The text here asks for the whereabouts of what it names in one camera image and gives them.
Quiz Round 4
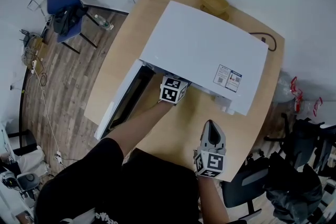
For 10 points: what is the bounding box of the white microwave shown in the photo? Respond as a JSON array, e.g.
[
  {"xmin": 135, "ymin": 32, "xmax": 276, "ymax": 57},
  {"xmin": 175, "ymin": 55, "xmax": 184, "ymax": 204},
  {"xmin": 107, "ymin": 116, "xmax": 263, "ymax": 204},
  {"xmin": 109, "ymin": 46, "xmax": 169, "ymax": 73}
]
[{"xmin": 94, "ymin": 0, "xmax": 269, "ymax": 141}]

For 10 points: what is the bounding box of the white wall box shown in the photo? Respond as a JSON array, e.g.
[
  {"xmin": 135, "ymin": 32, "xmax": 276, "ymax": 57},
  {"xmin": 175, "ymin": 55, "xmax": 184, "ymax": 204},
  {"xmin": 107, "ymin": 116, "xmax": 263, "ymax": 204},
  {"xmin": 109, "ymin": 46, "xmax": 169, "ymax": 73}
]
[{"xmin": 27, "ymin": 0, "xmax": 45, "ymax": 11}]

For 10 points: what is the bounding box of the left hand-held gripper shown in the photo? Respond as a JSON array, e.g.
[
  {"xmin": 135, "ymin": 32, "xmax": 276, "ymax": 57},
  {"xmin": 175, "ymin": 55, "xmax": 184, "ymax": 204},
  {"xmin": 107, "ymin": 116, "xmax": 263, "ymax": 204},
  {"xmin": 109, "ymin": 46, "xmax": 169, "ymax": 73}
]
[{"xmin": 159, "ymin": 75, "xmax": 188, "ymax": 105}]

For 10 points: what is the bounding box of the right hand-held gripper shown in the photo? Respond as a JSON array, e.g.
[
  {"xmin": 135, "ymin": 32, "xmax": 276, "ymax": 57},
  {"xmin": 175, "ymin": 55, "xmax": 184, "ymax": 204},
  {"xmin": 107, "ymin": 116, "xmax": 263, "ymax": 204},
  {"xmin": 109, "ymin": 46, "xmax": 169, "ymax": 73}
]
[{"xmin": 193, "ymin": 120, "xmax": 227, "ymax": 178}]

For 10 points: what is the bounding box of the black jacket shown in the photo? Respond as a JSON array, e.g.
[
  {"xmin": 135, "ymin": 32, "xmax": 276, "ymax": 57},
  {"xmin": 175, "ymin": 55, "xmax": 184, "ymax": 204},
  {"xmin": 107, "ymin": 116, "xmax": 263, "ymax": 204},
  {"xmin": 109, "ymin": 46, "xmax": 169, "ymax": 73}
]
[{"xmin": 265, "ymin": 152, "xmax": 323, "ymax": 218}]

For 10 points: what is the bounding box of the white and grey device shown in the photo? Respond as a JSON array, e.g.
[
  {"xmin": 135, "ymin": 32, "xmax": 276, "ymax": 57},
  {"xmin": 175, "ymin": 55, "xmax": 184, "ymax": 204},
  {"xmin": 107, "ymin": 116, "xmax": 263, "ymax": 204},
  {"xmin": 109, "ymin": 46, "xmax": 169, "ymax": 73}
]
[{"xmin": 0, "ymin": 145, "xmax": 50, "ymax": 192}]

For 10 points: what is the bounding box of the person's black shirt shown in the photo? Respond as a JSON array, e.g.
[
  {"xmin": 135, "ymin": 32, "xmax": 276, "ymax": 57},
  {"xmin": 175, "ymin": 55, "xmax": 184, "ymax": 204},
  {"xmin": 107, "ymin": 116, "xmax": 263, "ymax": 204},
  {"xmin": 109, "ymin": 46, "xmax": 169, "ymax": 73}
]
[{"xmin": 34, "ymin": 137, "xmax": 203, "ymax": 224}]

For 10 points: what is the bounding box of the black router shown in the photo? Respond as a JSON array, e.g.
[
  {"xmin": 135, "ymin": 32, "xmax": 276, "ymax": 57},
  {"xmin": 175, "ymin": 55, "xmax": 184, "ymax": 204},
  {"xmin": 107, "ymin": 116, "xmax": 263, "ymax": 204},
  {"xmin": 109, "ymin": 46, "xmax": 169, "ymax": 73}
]
[{"xmin": 19, "ymin": 29, "xmax": 31, "ymax": 47}]

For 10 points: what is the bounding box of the brown cardboard box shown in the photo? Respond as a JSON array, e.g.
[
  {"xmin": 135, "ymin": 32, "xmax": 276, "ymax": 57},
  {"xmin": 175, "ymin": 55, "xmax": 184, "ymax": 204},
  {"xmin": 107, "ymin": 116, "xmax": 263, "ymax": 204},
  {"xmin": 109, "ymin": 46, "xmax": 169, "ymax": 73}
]
[{"xmin": 30, "ymin": 35, "xmax": 48, "ymax": 47}]

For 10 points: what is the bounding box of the black round stool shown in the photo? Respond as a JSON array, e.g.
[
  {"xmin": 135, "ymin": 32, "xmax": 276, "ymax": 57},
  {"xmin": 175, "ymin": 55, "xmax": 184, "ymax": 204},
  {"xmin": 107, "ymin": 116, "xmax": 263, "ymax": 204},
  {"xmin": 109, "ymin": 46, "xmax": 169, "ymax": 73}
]
[{"xmin": 7, "ymin": 128, "xmax": 37, "ymax": 155}]

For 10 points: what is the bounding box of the person's right forearm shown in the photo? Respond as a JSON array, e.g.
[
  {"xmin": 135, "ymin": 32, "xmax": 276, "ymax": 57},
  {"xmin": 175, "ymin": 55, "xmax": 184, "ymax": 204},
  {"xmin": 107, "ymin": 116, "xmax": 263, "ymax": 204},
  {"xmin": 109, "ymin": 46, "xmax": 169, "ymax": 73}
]
[{"xmin": 196, "ymin": 175, "xmax": 230, "ymax": 223}]

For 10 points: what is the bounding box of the black bag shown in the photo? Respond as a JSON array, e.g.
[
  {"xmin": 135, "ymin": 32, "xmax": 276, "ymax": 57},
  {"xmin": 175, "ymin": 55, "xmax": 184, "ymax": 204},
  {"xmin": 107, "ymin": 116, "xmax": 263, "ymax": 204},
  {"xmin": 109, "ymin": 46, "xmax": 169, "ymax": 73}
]
[{"xmin": 53, "ymin": 5, "xmax": 89, "ymax": 36}]

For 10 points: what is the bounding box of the person's left forearm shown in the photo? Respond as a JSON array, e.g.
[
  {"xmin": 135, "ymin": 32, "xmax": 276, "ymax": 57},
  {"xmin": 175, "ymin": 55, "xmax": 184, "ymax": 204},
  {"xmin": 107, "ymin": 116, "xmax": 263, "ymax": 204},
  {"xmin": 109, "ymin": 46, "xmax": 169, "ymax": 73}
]
[{"xmin": 106, "ymin": 99, "xmax": 176, "ymax": 157}]

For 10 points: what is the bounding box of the clear plastic water bottle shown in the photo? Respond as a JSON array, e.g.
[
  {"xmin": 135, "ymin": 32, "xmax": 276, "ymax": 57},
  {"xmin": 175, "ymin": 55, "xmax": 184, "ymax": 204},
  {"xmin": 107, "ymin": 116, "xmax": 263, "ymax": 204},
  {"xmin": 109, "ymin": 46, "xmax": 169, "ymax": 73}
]
[{"xmin": 93, "ymin": 14, "xmax": 115, "ymax": 31}]

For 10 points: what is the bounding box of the long white cable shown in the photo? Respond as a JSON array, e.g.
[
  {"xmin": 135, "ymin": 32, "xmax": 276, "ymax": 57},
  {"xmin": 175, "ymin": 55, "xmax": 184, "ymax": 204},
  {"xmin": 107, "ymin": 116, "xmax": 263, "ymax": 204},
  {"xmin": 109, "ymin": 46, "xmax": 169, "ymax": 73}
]
[{"xmin": 35, "ymin": 73, "xmax": 61, "ymax": 152}]

